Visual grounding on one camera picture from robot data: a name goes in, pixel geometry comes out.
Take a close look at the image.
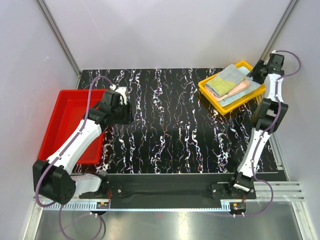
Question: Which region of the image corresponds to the pink towel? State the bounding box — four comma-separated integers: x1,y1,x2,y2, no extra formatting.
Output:
205,79,252,102

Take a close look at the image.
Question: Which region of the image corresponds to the light blue towel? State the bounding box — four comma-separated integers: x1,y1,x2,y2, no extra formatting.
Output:
218,66,261,107

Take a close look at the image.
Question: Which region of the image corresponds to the olive yellow towel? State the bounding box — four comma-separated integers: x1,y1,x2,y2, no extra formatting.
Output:
205,64,246,97

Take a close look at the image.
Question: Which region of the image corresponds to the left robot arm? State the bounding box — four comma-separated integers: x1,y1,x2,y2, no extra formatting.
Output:
32,86,133,205

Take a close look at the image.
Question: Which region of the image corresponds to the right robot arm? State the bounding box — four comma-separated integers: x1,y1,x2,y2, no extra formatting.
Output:
225,50,289,199

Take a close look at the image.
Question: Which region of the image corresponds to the red plastic bin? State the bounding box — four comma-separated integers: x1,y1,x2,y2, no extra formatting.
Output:
37,89,105,166

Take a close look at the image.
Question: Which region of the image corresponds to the yellow plastic tray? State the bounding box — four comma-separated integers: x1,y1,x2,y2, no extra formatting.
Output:
198,61,266,115

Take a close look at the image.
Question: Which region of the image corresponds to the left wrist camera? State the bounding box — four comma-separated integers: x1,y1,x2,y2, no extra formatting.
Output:
110,85,128,105

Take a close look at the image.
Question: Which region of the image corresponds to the right aluminium frame post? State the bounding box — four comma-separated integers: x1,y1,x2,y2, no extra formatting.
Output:
250,0,299,66

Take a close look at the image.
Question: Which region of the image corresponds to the aluminium frame post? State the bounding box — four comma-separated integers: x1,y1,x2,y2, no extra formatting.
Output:
35,0,82,89
250,0,299,66

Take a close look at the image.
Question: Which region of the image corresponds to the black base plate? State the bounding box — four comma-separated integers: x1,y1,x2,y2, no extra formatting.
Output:
80,173,256,211

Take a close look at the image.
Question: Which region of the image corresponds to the left aluminium frame post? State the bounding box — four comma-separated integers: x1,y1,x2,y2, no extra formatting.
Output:
35,0,82,89

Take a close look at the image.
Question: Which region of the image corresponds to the white slotted cable duct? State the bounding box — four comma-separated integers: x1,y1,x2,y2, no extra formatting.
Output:
53,201,111,211

